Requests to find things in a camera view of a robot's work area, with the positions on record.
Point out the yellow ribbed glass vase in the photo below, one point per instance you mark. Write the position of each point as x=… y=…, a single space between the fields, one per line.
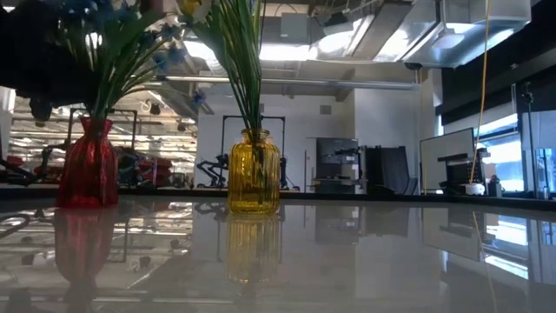
x=254 y=174

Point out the white flower bunch green stems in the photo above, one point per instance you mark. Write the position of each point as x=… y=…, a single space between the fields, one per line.
x=243 y=65

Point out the blue flower bunch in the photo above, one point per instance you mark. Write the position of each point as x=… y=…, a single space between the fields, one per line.
x=113 y=65

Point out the red ribbed glass vase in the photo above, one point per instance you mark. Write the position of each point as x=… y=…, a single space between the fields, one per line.
x=89 y=169

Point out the black background robot arm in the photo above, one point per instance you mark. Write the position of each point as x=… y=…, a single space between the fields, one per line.
x=213 y=169
x=284 y=171

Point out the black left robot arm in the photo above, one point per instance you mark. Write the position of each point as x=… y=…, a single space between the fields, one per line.
x=39 y=52

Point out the black equipment rack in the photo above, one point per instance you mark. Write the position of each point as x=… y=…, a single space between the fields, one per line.
x=336 y=150

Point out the grey horizontal ceiling pipe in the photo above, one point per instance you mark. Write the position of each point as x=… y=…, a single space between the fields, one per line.
x=326 y=82

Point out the black upright panel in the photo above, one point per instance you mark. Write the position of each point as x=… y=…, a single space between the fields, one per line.
x=386 y=167

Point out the white board panel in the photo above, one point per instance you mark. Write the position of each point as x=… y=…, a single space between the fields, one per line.
x=445 y=145

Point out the black desk equipment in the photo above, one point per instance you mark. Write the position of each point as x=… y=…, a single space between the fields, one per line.
x=460 y=171

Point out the black gantry frame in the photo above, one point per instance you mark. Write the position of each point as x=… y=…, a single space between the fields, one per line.
x=132 y=126
x=222 y=143

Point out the grey wall vent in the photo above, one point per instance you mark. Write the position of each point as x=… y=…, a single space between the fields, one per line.
x=326 y=109

